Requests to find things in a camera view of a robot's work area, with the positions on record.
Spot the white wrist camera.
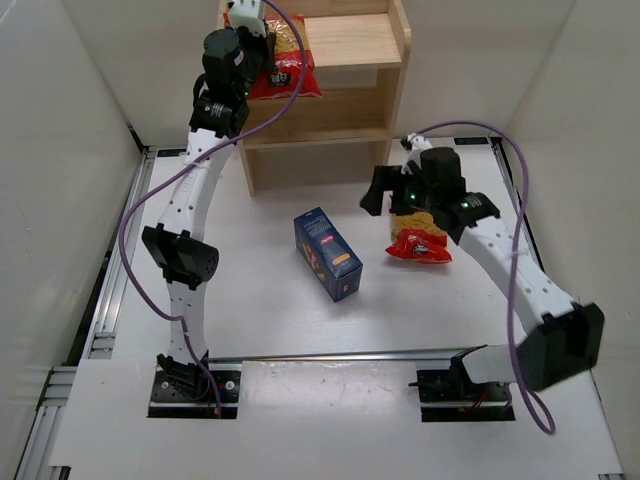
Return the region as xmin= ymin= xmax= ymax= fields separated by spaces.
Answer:
xmin=400 ymin=133 xmax=433 ymax=165
xmin=227 ymin=0 xmax=267 ymax=38

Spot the aluminium rail frame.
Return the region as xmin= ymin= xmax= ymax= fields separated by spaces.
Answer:
xmin=14 ymin=134 xmax=626 ymax=480

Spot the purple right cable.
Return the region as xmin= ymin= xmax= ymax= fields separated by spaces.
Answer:
xmin=414 ymin=121 xmax=557 ymax=435

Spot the wooden three-tier shelf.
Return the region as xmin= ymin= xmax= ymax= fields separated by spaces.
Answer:
xmin=239 ymin=1 xmax=411 ymax=195

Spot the blue pasta box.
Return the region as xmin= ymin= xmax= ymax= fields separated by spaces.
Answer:
xmin=293 ymin=207 xmax=363 ymax=302

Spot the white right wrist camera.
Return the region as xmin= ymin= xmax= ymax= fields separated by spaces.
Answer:
xmin=400 ymin=133 xmax=433 ymax=165

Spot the red pasta bag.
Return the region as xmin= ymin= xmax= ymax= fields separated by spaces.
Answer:
xmin=202 ymin=13 xmax=322 ymax=109
xmin=385 ymin=211 xmax=452 ymax=265

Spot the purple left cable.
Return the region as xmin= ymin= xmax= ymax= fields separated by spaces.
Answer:
xmin=118 ymin=0 xmax=307 ymax=419

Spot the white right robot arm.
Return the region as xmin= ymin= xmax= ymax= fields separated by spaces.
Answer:
xmin=360 ymin=147 xmax=604 ymax=392

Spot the purple cable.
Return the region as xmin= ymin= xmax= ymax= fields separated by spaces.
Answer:
xmin=118 ymin=0 xmax=307 ymax=419
xmin=414 ymin=121 xmax=557 ymax=435

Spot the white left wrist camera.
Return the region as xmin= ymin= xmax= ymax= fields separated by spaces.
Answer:
xmin=227 ymin=0 xmax=267 ymax=38

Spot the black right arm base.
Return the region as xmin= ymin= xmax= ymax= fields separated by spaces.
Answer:
xmin=408 ymin=345 xmax=516 ymax=423

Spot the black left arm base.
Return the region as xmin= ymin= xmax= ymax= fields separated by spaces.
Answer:
xmin=147 ymin=354 xmax=242 ymax=420

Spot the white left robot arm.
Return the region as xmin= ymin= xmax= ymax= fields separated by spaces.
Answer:
xmin=142 ymin=27 xmax=276 ymax=396

